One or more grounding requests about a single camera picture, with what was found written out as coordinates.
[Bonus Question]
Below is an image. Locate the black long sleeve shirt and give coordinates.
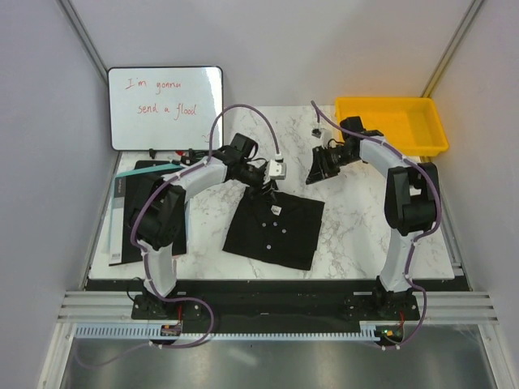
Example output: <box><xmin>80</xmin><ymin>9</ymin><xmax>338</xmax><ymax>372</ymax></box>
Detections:
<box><xmin>223</xmin><ymin>190</ymin><xmax>325</xmax><ymax>271</ymax></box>

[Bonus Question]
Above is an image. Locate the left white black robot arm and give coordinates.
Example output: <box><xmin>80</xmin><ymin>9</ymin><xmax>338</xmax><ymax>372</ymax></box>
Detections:
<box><xmin>128</xmin><ymin>134</ymin><xmax>286</xmax><ymax>318</ymax></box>

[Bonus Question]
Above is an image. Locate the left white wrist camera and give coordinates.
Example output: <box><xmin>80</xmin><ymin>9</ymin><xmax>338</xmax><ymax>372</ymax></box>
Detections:
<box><xmin>267</xmin><ymin>160</ymin><xmax>287</xmax><ymax>181</ymax></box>

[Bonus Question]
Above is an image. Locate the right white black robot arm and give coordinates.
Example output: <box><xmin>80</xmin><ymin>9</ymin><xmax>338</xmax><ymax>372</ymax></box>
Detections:
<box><xmin>306</xmin><ymin>116</ymin><xmax>441</xmax><ymax>319</ymax></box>

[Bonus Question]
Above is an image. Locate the white slotted cable duct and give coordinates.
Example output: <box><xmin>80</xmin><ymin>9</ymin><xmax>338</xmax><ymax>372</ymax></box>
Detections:
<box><xmin>74</xmin><ymin>323</ymin><xmax>387</xmax><ymax>342</ymax></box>

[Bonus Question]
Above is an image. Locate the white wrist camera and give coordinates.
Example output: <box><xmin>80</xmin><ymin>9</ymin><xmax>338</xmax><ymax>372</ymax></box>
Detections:
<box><xmin>311</xmin><ymin>127</ymin><xmax>329</xmax><ymax>141</ymax></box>
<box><xmin>267</xmin><ymin>160</ymin><xmax>287</xmax><ymax>181</ymax></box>

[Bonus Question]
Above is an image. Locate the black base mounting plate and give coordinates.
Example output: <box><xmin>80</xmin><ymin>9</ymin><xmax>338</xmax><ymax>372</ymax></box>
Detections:
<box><xmin>131</xmin><ymin>280</ymin><xmax>420</xmax><ymax>332</ymax></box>

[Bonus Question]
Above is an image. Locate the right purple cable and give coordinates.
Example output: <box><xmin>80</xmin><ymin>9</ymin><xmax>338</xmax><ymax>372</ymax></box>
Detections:
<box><xmin>310</xmin><ymin>100</ymin><xmax>443</xmax><ymax>350</ymax></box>

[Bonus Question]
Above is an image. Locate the yellow plastic bin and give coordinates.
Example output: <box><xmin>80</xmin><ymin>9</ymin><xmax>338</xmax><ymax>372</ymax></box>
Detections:
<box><xmin>335</xmin><ymin>97</ymin><xmax>449</xmax><ymax>157</ymax></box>

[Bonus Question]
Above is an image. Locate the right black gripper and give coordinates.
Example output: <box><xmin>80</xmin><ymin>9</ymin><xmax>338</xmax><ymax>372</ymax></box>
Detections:
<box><xmin>306</xmin><ymin>145</ymin><xmax>357</xmax><ymax>186</ymax></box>

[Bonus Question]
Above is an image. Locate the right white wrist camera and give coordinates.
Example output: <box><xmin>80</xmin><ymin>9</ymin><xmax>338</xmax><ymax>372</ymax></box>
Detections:
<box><xmin>311</xmin><ymin>127</ymin><xmax>329</xmax><ymax>141</ymax></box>

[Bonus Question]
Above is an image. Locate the teal and white packaging board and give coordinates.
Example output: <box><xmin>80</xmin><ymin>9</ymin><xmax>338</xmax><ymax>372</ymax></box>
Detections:
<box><xmin>108</xmin><ymin>160</ymin><xmax>182</xmax><ymax>267</ymax></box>

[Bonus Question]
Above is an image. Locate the aluminium frame rail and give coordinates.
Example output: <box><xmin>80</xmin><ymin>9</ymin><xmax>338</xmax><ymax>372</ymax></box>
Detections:
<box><xmin>58</xmin><ymin>291</ymin><xmax>498</xmax><ymax>324</ymax></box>

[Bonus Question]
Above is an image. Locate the purple cable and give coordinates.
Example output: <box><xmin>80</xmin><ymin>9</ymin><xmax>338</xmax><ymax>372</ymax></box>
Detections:
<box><xmin>310</xmin><ymin>100</ymin><xmax>443</xmax><ymax>350</ymax></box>
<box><xmin>72</xmin><ymin>104</ymin><xmax>283</xmax><ymax>368</ymax></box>

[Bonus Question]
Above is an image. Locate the white whiteboard with red writing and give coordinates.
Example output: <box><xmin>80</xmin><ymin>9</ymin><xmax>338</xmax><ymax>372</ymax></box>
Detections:
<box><xmin>108</xmin><ymin>66</ymin><xmax>223</xmax><ymax>152</ymax></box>

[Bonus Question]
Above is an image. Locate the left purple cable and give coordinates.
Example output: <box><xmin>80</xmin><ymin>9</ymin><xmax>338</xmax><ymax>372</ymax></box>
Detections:
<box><xmin>72</xmin><ymin>104</ymin><xmax>283</xmax><ymax>368</ymax></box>

